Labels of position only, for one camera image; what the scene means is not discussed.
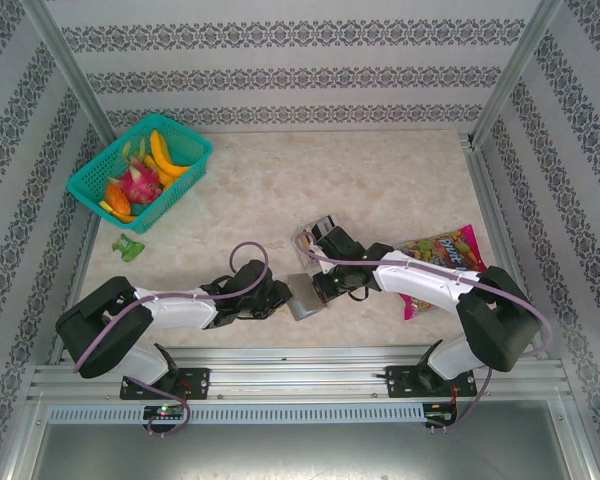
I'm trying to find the grey card holder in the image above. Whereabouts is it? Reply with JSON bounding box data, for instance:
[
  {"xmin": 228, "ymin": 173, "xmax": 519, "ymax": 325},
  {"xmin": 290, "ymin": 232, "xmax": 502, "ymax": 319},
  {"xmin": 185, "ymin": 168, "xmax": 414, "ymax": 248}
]
[{"xmin": 285, "ymin": 272, "xmax": 329, "ymax": 321}]

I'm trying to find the clear acrylic card box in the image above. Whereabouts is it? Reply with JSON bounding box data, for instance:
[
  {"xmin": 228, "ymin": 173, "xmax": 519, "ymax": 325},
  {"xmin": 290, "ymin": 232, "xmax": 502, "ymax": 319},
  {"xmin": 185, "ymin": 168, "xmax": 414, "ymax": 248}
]
[{"xmin": 292, "ymin": 214, "xmax": 342, "ymax": 276}]

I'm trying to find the pink fruit candy bag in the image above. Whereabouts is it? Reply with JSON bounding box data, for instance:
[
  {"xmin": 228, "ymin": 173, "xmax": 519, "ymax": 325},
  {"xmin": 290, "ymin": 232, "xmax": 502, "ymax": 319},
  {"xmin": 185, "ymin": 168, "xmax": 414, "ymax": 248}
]
[{"xmin": 397, "ymin": 224, "xmax": 489, "ymax": 321}]

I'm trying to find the green toy piece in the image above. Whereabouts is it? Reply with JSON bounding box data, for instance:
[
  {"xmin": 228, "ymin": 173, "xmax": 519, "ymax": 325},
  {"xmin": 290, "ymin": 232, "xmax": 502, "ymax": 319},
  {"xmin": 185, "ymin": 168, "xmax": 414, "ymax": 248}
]
[{"xmin": 112, "ymin": 233, "xmax": 145, "ymax": 264}]

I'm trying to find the small controller board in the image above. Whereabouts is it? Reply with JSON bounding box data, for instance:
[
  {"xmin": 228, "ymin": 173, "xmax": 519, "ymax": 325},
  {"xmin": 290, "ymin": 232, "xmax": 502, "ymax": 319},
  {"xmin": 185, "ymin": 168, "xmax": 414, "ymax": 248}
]
[
  {"xmin": 424, "ymin": 401, "xmax": 459, "ymax": 427},
  {"xmin": 142, "ymin": 404, "xmax": 187, "ymax": 421}
]

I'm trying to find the orange toy banana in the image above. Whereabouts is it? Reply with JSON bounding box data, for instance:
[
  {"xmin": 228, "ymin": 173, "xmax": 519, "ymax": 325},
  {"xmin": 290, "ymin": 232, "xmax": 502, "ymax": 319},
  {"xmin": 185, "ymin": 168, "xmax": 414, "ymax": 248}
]
[{"xmin": 143, "ymin": 153, "xmax": 177, "ymax": 187}]

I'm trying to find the teal plastic basket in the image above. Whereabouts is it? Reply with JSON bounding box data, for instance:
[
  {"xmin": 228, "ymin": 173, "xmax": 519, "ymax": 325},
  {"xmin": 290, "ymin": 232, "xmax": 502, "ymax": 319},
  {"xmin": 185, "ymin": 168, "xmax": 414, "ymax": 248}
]
[{"xmin": 65, "ymin": 112, "xmax": 215, "ymax": 235}]

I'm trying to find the pink toy dragon fruit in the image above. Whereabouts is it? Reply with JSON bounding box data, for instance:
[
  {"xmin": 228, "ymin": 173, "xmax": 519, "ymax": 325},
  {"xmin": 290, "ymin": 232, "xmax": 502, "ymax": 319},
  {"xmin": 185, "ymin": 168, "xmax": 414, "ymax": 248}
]
[{"xmin": 107, "ymin": 158, "xmax": 165, "ymax": 204}]

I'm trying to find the yellow toy banana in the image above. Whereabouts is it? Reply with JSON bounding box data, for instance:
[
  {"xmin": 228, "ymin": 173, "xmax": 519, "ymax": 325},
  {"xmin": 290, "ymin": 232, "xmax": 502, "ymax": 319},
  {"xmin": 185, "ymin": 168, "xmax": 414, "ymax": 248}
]
[{"xmin": 148, "ymin": 128, "xmax": 192, "ymax": 179}]

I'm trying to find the orange toy fruit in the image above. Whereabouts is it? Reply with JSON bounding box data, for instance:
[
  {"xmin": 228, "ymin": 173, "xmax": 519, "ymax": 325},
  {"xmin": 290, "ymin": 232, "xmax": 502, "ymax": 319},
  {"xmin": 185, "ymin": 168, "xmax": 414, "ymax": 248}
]
[{"xmin": 103, "ymin": 181, "xmax": 132, "ymax": 215}]

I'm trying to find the yellow toy fruit slice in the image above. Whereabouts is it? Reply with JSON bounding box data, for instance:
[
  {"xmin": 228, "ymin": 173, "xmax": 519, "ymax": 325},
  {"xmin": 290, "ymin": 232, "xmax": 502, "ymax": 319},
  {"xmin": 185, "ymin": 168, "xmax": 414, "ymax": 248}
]
[{"xmin": 98, "ymin": 199, "xmax": 137, "ymax": 224}]

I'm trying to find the aluminium front rail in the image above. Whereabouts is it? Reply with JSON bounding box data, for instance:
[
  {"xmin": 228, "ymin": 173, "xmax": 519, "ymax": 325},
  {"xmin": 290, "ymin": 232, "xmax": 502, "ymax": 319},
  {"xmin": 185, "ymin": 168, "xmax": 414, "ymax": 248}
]
[{"xmin": 27, "ymin": 344, "xmax": 567, "ymax": 401}]

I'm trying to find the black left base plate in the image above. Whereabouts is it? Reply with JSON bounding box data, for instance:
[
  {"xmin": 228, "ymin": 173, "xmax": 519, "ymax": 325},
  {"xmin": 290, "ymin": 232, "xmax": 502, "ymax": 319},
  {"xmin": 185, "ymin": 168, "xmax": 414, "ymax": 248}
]
[{"xmin": 119, "ymin": 367, "xmax": 211, "ymax": 401}]

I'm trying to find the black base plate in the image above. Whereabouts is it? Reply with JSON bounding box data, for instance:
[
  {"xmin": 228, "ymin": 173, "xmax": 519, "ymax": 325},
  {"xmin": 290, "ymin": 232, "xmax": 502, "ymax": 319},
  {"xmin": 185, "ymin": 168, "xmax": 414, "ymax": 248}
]
[
  {"xmin": 385, "ymin": 364, "xmax": 476, "ymax": 400},
  {"xmin": 119, "ymin": 367, "xmax": 211, "ymax": 401}
]

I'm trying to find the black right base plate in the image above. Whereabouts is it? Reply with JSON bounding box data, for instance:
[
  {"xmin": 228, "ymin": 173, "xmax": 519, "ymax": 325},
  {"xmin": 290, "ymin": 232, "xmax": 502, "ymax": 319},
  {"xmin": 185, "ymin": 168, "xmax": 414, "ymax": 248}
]
[{"xmin": 385, "ymin": 364, "xmax": 476, "ymax": 400}]

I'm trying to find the slotted cable duct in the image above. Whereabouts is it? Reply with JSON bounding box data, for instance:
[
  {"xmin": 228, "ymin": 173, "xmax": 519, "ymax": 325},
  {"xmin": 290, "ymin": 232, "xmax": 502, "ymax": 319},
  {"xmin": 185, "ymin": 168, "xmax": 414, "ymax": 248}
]
[{"xmin": 46, "ymin": 402, "xmax": 427, "ymax": 426}]

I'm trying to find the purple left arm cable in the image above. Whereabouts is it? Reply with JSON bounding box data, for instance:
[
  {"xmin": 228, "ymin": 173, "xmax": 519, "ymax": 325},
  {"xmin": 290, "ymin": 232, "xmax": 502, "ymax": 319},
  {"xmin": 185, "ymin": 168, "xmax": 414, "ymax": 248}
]
[{"xmin": 72, "ymin": 241, "xmax": 270, "ymax": 437}]

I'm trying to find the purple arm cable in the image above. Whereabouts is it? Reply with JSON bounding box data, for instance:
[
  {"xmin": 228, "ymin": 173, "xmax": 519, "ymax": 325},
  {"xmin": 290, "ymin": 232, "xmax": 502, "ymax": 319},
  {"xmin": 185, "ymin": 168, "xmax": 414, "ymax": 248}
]
[
  {"xmin": 72, "ymin": 241, "xmax": 270, "ymax": 437},
  {"xmin": 299, "ymin": 230, "xmax": 554, "ymax": 435}
]

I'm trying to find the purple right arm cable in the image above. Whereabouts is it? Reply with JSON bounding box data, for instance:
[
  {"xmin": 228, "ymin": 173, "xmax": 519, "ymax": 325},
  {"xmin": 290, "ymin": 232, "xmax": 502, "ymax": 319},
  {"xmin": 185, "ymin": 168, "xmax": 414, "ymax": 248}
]
[{"xmin": 299, "ymin": 230, "xmax": 554, "ymax": 435}]

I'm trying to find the aluminium frame post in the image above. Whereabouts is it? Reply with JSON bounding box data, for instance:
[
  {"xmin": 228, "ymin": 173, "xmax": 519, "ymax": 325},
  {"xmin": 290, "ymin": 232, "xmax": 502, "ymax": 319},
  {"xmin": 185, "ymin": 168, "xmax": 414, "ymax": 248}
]
[
  {"xmin": 22, "ymin": 0, "xmax": 117, "ymax": 146},
  {"xmin": 467, "ymin": 0, "xmax": 564, "ymax": 146}
]

